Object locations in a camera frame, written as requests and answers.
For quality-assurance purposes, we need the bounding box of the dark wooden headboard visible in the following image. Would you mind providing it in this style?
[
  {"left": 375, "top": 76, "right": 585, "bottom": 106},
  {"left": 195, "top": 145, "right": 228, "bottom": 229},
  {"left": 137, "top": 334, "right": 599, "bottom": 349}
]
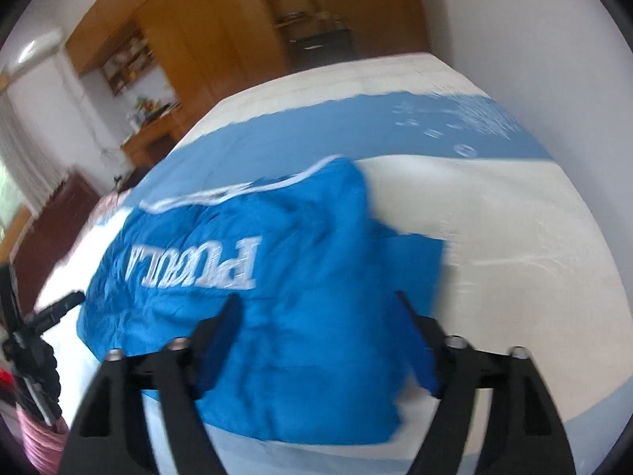
[{"left": 15, "top": 168, "right": 104, "bottom": 308}]

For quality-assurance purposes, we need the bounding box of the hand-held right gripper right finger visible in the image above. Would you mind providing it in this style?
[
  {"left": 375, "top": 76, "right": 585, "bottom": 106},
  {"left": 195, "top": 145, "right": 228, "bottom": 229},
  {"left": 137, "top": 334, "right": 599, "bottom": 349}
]
[{"left": 396, "top": 291, "right": 577, "bottom": 475}]

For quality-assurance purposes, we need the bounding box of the white curtain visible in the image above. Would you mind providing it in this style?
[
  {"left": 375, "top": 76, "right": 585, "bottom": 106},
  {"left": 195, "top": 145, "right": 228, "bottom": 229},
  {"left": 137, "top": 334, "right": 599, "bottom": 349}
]
[{"left": 0, "top": 84, "right": 67, "bottom": 219}]

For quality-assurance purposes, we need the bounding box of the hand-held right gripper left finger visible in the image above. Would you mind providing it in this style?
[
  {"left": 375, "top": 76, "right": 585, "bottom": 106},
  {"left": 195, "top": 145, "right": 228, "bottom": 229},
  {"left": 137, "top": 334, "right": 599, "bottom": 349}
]
[{"left": 69, "top": 294, "right": 243, "bottom": 475}]

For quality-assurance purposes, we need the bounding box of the wooden wardrobe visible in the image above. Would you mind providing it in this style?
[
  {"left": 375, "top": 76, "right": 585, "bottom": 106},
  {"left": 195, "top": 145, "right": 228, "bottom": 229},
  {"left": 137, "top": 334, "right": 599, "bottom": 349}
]
[{"left": 64, "top": 0, "right": 431, "bottom": 110}]

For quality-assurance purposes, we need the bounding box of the pink floral quilt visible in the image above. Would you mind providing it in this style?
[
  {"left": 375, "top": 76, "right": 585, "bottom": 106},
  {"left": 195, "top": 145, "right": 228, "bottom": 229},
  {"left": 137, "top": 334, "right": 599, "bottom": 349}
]
[{"left": 89, "top": 190, "right": 134, "bottom": 223}]

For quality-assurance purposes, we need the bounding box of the blue quilted jacket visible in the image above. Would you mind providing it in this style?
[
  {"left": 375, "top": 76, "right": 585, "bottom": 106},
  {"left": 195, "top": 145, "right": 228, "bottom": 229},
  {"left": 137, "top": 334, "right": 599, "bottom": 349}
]
[{"left": 76, "top": 156, "right": 448, "bottom": 443}]

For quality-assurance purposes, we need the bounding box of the pink striped cloth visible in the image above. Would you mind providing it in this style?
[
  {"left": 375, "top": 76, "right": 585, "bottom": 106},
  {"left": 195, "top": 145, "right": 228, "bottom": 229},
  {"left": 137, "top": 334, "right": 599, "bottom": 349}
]
[{"left": 17, "top": 406, "right": 70, "bottom": 471}]

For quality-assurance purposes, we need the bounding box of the row of books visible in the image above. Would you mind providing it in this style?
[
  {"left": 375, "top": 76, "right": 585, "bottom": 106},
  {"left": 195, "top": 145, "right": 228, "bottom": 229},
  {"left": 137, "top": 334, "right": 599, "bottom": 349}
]
[{"left": 101, "top": 42, "right": 152, "bottom": 92}]

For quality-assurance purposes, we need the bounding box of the light blue printed blanket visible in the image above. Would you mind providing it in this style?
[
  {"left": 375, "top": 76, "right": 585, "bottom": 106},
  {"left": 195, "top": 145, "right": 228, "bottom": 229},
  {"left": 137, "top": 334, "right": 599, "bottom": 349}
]
[{"left": 30, "top": 52, "right": 629, "bottom": 475}]

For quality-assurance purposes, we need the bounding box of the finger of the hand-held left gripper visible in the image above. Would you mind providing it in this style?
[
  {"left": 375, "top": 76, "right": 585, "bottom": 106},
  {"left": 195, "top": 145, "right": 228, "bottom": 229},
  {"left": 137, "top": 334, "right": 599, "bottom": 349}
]
[{"left": 30, "top": 291, "right": 86, "bottom": 332}]

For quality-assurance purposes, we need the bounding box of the clutter of desk items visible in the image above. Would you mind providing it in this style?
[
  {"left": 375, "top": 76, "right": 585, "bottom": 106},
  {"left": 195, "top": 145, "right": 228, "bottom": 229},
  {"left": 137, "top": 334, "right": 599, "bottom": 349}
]
[{"left": 129, "top": 96, "right": 179, "bottom": 122}]

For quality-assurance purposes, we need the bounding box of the wooden desk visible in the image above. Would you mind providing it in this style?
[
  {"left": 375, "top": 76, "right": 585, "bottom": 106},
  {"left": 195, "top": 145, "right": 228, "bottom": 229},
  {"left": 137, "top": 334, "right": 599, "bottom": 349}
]
[{"left": 121, "top": 104, "right": 193, "bottom": 166}]

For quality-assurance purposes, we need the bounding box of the black box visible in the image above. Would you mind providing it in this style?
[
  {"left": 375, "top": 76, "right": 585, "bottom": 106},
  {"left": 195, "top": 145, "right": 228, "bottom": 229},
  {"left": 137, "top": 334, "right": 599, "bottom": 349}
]
[{"left": 289, "top": 30, "right": 354, "bottom": 63}]

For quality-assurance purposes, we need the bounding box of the white air conditioner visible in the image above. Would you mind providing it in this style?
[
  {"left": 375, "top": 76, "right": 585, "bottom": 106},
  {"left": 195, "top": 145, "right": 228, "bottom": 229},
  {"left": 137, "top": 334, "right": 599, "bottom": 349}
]
[{"left": 7, "top": 30, "right": 65, "bottom": 67}]

